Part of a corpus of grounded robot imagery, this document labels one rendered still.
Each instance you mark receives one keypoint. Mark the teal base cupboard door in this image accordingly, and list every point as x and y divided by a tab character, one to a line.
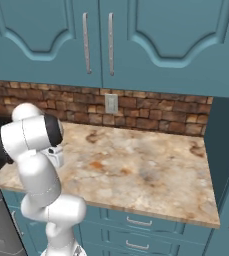
31	235

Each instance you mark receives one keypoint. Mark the teal wall cupboard door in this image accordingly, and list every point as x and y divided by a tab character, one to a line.
36	26
172	33

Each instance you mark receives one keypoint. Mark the teal drawer front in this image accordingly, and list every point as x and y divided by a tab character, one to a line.
166	245
166	222

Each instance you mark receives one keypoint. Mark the grey wall socket plate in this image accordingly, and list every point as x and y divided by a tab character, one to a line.
111	103

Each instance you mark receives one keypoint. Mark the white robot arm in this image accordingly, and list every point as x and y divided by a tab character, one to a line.
36	173

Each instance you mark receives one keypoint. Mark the teal tall cupboard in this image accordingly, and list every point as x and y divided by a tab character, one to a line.
222	140

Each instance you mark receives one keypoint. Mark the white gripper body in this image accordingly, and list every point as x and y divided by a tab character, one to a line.
58	160

